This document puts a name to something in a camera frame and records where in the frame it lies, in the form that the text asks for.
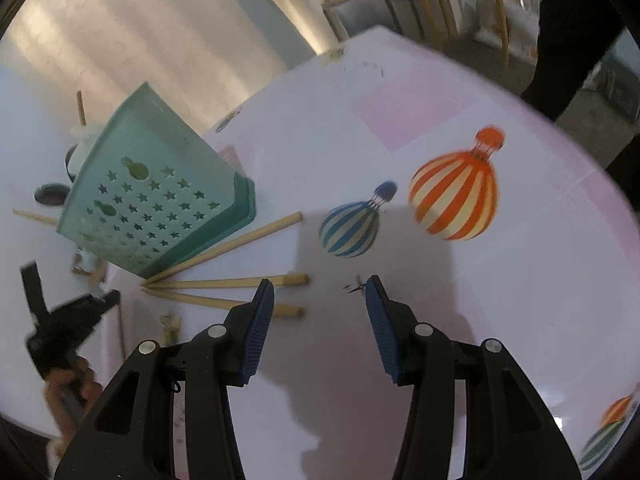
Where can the pink balloon print tablecloth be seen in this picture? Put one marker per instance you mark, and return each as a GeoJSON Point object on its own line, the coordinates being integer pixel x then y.
{"type": "Point", "coordinates": [485, 218]}

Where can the cream window curtain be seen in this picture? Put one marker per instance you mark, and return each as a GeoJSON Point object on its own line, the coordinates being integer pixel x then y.
{"type": "Point", "coordinates": [203, 57]}

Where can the person's left hand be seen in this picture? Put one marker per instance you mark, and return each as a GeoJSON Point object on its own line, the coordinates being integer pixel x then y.
{"type": "Point", "coordinates": [70, 394]}

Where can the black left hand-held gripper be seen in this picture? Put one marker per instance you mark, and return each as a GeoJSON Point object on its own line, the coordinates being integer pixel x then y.
{"type": "Point", "coordinates": [58, 333]}

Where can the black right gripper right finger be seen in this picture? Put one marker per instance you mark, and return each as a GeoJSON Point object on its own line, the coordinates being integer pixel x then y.
{"type": "Point", "coordinates": [509, 431]}

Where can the green perforated utensil basket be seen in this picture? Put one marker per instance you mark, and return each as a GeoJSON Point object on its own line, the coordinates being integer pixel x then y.
{"type": "Point", "coordinates": [152, 193]}

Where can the grey metal cabinet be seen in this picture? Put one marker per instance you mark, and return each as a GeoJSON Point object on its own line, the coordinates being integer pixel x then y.
{"type": "Point", "coordinates": [350, 18]}

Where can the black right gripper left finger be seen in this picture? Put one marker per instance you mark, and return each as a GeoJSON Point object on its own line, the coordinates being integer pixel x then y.
{"type": "Point", "coordinates": [128, 433]}

